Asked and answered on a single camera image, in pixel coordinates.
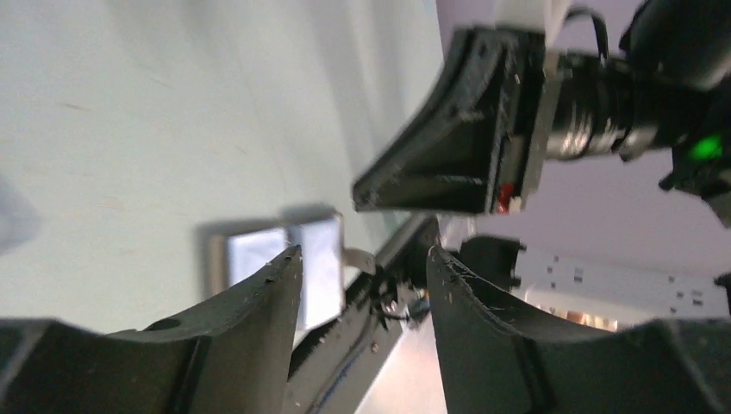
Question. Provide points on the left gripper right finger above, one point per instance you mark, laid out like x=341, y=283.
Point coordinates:
x=498, y=354

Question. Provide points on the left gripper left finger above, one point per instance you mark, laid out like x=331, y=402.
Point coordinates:
x=229, y=354

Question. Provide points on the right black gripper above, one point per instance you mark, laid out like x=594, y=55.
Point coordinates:
x=464, y=150

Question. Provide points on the grey felt card holder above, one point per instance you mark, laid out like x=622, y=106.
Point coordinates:
x=309, y=249

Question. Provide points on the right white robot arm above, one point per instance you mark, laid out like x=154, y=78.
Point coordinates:
x=600, y=237

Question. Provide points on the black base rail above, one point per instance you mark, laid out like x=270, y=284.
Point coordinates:
x=333, y=367

